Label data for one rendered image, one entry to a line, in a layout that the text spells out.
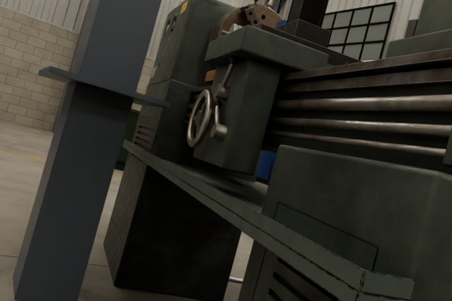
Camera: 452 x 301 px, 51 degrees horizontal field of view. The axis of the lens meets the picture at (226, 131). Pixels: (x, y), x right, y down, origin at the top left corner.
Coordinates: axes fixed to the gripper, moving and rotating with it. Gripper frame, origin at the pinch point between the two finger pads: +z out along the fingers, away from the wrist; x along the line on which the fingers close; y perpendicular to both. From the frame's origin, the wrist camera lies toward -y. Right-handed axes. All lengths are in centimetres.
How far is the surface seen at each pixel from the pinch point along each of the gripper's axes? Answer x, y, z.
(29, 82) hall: -158, -978, -4
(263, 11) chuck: -0.1, 16.4, 11.8
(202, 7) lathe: -20.7, 1.0, 8.9
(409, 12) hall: 603, -633, -163
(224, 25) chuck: -16.2, 16.4, 18.6
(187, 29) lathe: -27.0, 0.5, 18.4
